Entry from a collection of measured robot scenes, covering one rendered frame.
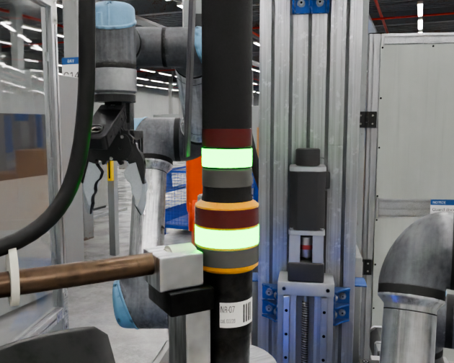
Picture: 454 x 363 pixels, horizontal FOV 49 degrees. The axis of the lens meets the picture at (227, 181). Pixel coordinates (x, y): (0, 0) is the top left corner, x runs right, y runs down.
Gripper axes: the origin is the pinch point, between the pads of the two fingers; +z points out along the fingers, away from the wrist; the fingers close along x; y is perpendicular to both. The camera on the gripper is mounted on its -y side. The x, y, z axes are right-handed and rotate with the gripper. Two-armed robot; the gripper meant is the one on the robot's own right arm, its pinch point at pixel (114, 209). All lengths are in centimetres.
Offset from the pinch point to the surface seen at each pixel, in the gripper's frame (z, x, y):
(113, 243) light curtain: 131, 175, 507
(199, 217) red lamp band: -9, -23, -52
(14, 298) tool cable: -5, -15, -59
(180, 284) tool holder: -5, -23, -54
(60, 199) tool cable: -10, -16, -57
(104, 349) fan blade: 5.8, -12.9, -41.5
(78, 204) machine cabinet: 63, 171, 395
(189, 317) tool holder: -2, -23, -54
